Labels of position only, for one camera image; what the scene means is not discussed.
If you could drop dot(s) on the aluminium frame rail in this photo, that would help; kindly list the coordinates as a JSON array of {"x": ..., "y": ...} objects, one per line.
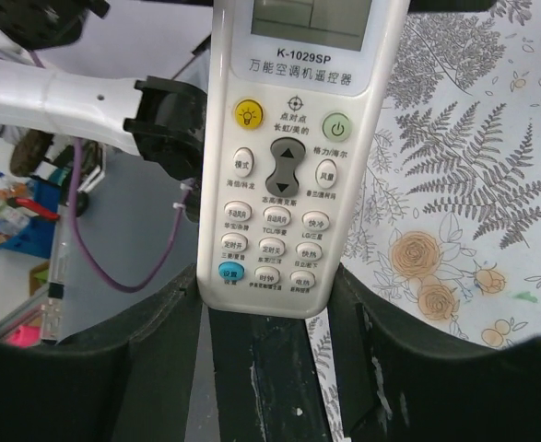
[{"x": 38, "y": 319}]

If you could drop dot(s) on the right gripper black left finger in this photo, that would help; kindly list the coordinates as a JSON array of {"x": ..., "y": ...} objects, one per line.
[{"x": 128, "y": 378}]

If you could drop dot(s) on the floral patterned table mat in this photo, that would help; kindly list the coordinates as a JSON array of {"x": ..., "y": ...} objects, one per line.
[{"x": 447, "y": 224}]

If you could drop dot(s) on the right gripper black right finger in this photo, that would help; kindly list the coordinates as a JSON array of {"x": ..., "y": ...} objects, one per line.
[{"x": 400, "y": 379}]

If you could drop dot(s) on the white air conditioner remote control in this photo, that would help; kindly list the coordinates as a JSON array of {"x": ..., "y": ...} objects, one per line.
[{"x": 295, "y": 93}]

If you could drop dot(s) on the blue crate with bottles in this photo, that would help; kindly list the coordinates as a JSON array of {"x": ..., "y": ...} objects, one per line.
[{"x": 28, "y": 215}]

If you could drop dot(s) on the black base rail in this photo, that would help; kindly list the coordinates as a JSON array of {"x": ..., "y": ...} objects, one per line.
[{"x": 266, "y": 383}]

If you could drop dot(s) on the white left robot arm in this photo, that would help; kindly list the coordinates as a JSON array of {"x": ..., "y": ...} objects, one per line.
[{"x": 158, "y": 119}]

